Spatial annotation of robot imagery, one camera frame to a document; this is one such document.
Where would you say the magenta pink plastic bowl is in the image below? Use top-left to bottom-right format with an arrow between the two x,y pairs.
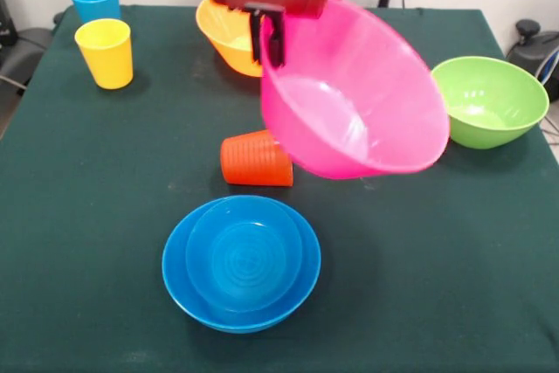
259,0 -> 452,181

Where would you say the large blue plastic bowl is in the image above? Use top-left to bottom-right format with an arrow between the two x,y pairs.
161,195 -> 322,335

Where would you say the yellow plastic cup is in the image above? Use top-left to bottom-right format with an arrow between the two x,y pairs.
73,17 -> 134,90

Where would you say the red-orange plastic cup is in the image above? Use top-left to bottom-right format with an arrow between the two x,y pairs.
220,128 -> 294,187

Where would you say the orange plastic bowl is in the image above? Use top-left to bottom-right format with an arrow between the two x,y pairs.
195,0 -> 266,79

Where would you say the gray pedestal foot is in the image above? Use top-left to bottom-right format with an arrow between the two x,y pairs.
0,25 -> 58,86
506,18 -> 559,101

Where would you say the medium translucent blue bowl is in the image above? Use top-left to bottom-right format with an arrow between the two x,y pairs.
184,195 -> 304,314

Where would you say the lime green plastic bowl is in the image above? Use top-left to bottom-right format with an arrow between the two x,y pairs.
430,56 -> 550,150

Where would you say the tangle of floor cables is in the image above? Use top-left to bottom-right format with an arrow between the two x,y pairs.
535,47 -> 559,138

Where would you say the dark green tablecloth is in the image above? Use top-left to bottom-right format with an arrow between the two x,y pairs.
0,4 -> 559,373

